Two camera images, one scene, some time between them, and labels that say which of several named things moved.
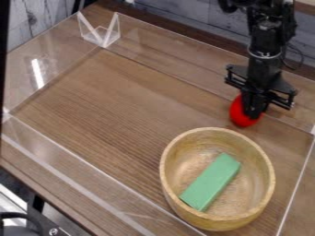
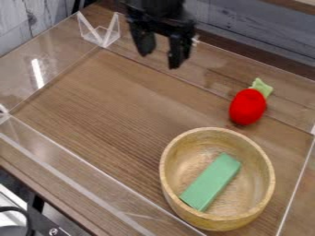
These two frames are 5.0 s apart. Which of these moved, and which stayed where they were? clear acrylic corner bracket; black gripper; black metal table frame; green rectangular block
Moved: black gripper
Stayed: clear acrylic corner bracket; green rectangular block; black metal table frame
